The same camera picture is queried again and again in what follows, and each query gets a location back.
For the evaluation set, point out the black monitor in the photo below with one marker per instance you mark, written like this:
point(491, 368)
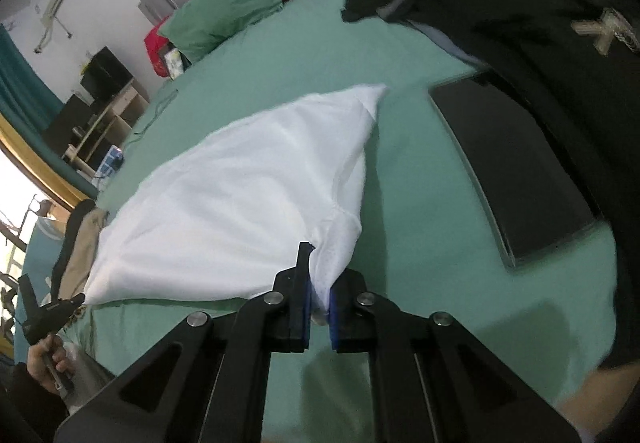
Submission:
point(65, 120)

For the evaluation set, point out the bed with green sheet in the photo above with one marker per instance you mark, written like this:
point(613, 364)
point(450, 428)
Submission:
point(410, 173)

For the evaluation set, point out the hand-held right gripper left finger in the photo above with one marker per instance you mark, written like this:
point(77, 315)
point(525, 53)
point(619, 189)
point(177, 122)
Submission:
point(302, 318)

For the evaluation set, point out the metal clothes rack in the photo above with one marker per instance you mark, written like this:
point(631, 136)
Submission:
point(10, 243)

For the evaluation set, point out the long red pillow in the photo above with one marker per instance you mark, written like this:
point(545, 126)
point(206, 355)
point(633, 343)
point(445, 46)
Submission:
point(156, 48)

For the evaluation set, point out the green pillow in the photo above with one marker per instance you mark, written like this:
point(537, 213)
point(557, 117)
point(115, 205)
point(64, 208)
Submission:
point(220, 13)

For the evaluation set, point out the person's left forearm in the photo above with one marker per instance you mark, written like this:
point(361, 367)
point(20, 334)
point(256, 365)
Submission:
point(35, 408)

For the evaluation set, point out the white blue power strip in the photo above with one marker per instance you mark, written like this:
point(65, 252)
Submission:
point(107, 163)

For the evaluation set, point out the light wooden desk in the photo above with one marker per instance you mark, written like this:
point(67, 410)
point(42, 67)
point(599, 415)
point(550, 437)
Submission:
point(125, 103)

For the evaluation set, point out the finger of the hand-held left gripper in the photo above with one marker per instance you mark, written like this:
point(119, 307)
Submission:
point(67, 305)

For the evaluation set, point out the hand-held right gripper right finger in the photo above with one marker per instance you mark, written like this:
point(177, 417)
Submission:
point(337, 323)

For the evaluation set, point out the white shirt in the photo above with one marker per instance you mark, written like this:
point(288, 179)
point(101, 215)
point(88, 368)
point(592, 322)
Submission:
point(240, 193)

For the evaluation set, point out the black computer tower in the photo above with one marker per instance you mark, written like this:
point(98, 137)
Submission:
point(105, 73)

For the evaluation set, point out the beige cloth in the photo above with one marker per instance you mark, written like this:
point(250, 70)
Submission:
point(85, 248)

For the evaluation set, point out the yellow curtain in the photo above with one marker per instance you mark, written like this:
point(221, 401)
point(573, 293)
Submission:
point(30, 148)

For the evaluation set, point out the black cloth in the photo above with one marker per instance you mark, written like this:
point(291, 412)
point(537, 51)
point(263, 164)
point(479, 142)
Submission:
point(72, 228)

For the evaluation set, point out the teal curtain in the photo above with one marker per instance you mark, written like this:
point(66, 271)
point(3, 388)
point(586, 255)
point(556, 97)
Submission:
point(25, 88)

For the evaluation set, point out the white yellow packet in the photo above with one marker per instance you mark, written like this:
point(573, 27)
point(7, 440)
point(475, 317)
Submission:
point(174, 64)

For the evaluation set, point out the person's leg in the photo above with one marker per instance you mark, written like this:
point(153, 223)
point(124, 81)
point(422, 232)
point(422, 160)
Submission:
point(600, 393)

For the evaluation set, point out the person's left hand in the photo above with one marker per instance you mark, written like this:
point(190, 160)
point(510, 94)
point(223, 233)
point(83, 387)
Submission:
point(37, 365)

